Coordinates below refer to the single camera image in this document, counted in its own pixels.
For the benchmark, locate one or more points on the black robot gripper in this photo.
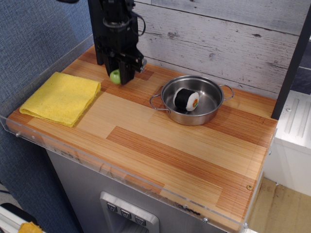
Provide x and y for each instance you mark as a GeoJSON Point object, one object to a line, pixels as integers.
{"type": "Point", "coordinates": [119, 48]}

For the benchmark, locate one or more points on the green handled grey spatula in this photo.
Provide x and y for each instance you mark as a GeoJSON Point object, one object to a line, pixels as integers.
{"type": "Point", "coordinates": [115, 77]}

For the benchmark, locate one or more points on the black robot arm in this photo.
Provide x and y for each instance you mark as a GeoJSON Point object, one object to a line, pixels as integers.
{"type": "Point", "coordinates": [119, 10]}

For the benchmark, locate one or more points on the yellow folded cloth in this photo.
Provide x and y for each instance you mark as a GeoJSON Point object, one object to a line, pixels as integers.
{"type": "Point", "coordinates": [61, 99]}

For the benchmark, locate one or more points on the toy sushi roll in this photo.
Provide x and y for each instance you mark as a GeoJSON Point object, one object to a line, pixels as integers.
{"type": "Point", "coordinates": [186, 99]}

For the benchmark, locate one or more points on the small steel pot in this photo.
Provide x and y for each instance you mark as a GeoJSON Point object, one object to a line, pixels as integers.
{"type": "Point", "coordinates": [211, 98]}

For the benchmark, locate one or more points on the grey toy fridge cabinet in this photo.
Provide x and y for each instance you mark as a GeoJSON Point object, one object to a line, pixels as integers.
{"type": "Point", "coordinates": [84, 186]}

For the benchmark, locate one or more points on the silver dispenser button panel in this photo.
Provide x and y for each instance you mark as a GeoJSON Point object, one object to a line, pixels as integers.
{"type": "Point", "coordinates": [128, 214]}

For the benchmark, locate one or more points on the yellow black object bottom left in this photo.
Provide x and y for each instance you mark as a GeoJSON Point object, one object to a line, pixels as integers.
{"type": "Point", "coordinates": [26, 227]}

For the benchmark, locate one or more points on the white ribbed appliance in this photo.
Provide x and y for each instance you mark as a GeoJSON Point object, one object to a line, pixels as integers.
{"type": "Point", "coordinates": [289, 157]}

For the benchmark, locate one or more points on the black left vertical post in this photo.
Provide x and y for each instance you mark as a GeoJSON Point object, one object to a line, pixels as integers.
{"type": "Point", "coordinates": [96, 17]}

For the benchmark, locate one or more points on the black vertical post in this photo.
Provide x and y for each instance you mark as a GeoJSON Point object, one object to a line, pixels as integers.
{"type": "Point", "coordinates": [96, 17]}
{"type": "Point", "coordinates": [293, 67]}

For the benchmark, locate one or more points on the black right vertical post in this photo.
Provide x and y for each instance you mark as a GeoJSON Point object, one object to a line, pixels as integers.
{"type": "Point", "coordinates": [293, 67]}

